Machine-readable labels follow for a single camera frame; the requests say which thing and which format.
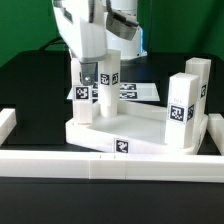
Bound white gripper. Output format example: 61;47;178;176
52;0;107;86

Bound white desk tabletop tray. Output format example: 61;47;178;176
65;101;208;155

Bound white marker sheet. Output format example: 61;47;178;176
66;81;161;102

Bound black cables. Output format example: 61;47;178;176
39;35;66;52

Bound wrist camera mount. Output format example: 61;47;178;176
106;0;139;41

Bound white U-shaped fence frame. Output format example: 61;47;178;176
0;108;224;184

